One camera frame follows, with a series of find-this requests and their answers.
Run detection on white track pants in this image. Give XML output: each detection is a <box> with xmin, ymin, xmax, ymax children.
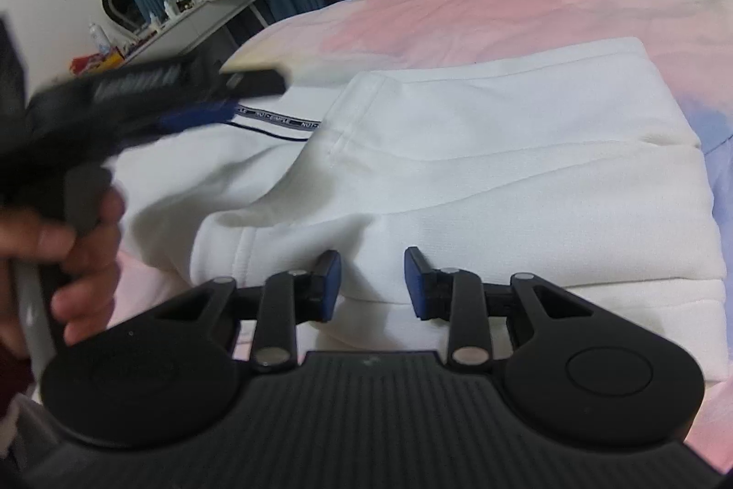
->
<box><xmin>115</xmin><ymin>38</ymin><xmax>729</xmax><ymax>381</ymax></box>

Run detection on person's left hand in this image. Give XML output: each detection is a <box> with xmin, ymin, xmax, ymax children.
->
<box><xmin>1</xmin><ymin>189</ymin><xmax>126</xmax><ymax>359</ymax></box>

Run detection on white dressing table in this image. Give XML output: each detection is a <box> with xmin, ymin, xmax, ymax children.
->
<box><xmin>68</xmin><ymin>0</ymin><xmax>268</xmax><ymax>76</ymax></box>

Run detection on pastel tie-dye bed sheet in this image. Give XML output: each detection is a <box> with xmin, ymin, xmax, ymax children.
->
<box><xmin>114</xmin><ymin>0</ymin><xmax>732</xmax><ymax>469</ymax></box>

